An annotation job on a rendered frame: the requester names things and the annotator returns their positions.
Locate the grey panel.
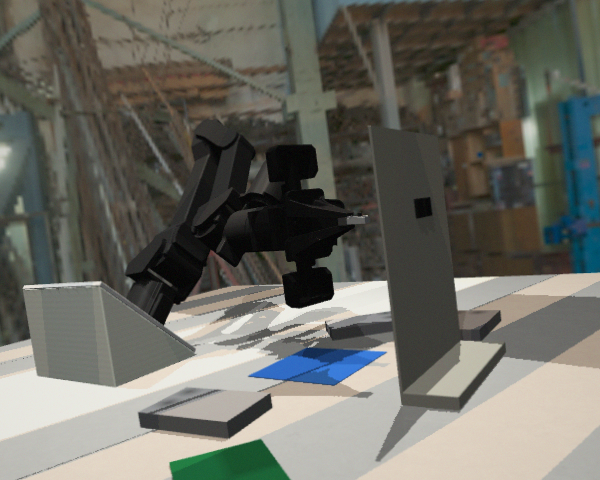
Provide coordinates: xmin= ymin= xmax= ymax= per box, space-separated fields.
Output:
xmin=368 ymin=126 xmax=506 ymax=410

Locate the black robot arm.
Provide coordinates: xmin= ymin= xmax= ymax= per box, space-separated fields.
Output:
xmin=125 ymin=119 xmax=285 ymax=325

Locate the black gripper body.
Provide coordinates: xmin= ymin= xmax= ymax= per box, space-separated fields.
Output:
xmin=245 ymin=144 xmax=334 ymax=309

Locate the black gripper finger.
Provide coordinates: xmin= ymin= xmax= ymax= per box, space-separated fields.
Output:
xmin=290 ymin=224 xmax=355 ymax=263
xmin=284 ymin=188 xmax=354 ymax=218

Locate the blue square zone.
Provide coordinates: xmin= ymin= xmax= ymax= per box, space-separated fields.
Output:
xmin=248 ymin=348 xmax=388 ymax=385

